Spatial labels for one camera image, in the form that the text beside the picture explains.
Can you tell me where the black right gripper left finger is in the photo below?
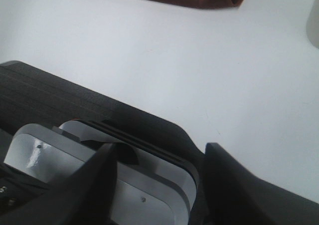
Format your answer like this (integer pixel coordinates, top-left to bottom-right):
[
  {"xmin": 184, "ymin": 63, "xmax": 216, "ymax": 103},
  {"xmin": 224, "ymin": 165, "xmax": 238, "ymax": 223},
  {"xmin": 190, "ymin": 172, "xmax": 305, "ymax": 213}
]
[{"xmin": 0, "ymin": 143, "xmax": 117, "ymax": 225}]

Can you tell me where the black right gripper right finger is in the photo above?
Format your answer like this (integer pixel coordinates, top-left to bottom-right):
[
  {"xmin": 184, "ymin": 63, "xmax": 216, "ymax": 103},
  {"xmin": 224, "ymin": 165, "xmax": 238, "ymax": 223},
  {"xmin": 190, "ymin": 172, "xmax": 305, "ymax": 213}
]
[{"xmin": 204, "ymin": 143, "xmax": 319, "ymax": 225}]

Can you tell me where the beige basket grey rim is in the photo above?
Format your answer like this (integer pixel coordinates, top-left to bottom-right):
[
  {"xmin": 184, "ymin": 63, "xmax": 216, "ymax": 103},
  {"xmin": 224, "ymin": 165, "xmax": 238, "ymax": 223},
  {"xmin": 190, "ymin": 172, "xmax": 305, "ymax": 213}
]
[{"xmin": 306, "ymin": 0, "xmax": 319, "ymax": 48}]

